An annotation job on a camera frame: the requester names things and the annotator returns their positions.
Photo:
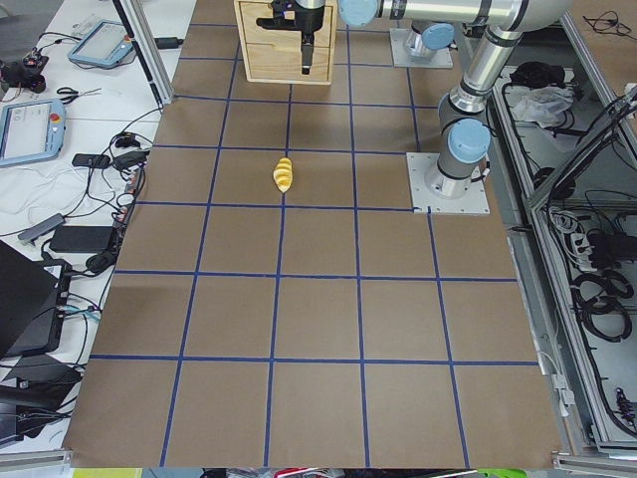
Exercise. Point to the blue teach pendant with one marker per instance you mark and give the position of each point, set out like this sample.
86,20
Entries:
105,46
32,131

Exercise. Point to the black laptop computer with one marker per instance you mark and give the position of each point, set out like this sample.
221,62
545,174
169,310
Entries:
33,294

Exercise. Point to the yellow toy croissant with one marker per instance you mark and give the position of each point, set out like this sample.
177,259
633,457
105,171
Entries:
283,174

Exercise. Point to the wooden drawer cabinet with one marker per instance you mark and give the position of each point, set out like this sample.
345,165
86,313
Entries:
247,12

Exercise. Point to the aluminium frame post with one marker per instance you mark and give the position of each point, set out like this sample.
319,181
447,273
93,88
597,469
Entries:
133,19

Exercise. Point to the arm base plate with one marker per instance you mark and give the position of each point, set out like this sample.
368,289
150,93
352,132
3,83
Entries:
433,192
442,60

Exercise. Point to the white power strip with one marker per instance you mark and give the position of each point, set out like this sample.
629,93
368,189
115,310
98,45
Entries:
580,245

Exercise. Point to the lower blue teach pendant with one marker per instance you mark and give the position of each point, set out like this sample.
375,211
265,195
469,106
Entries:
32,131

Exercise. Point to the upper blue teach pendant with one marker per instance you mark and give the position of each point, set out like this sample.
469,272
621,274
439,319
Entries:
105,46

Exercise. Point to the black power adapter brick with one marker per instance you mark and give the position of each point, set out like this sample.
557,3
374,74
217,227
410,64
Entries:
81,239

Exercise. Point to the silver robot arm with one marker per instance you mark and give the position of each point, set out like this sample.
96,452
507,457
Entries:
426,38
466,138

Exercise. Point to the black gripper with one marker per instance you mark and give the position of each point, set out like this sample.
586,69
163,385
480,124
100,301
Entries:
309,19

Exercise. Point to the black scissors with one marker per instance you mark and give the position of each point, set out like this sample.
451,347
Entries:
67,95

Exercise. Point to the grey usb hub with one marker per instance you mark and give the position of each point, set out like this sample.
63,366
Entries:
42,228

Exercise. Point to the white crumpled cloth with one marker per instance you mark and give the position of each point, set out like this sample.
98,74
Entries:
545,106

